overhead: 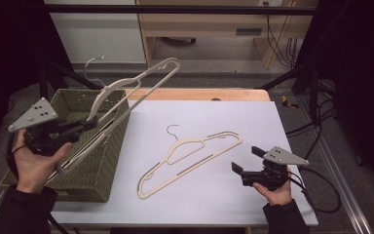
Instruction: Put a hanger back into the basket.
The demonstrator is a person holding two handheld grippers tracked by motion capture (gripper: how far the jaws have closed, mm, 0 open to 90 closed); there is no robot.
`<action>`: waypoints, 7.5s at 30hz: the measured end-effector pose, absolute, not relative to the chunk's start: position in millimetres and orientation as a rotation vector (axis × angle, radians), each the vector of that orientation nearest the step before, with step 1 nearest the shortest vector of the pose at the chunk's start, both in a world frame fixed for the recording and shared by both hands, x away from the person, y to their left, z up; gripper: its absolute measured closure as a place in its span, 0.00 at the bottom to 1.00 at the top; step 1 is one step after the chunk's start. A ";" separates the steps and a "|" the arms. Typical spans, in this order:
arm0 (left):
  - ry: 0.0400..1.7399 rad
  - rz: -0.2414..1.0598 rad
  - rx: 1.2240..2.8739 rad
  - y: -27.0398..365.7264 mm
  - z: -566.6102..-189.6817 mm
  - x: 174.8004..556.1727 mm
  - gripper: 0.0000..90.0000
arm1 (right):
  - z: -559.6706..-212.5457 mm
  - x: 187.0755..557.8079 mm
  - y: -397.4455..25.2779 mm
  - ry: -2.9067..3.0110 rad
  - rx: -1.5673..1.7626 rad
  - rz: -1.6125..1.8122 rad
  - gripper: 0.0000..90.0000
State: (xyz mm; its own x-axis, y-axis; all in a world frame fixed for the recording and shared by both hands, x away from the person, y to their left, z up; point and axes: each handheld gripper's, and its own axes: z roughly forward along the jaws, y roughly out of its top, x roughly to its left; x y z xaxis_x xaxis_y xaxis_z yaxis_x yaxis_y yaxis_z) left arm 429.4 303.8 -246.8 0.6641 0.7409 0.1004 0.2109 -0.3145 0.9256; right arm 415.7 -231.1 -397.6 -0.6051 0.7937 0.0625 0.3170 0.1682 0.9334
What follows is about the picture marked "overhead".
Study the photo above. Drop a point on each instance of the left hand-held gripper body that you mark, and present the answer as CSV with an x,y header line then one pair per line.
x,y
34,115

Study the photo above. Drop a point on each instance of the black curtain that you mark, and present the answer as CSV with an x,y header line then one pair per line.
x,y
360,81
9,48

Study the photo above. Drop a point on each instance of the dark object under desk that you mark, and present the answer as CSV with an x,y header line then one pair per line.
x,y
178,41

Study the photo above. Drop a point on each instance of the person's right hand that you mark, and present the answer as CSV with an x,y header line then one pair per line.
x,y
277,196

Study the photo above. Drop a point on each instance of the green woven basket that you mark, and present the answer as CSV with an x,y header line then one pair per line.
x,y
92,177

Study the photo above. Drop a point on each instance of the beige clothes hanger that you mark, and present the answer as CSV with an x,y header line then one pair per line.
x,y
118,84
188,141

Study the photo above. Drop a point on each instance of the white cabinet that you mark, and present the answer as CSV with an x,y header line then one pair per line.
x,y
100,39

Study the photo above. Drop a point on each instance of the yellow and black tool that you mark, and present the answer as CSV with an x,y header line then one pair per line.
x,y
287,103

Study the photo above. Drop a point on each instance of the black metal stand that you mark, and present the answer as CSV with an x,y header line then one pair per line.
x,y
44,81
313,87

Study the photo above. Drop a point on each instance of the light wooden desk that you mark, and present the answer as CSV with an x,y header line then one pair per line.
x,y
201,24

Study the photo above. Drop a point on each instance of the black horizontal frame bar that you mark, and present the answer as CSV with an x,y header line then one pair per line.
x,y
175,9

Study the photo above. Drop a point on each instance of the person's left hand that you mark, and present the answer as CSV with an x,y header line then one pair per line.
x,y
34,170

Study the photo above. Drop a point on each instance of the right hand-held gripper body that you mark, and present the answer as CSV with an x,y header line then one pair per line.
x,y
282,156

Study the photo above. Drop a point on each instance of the white table sheet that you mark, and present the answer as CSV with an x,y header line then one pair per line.
x,y
214,198

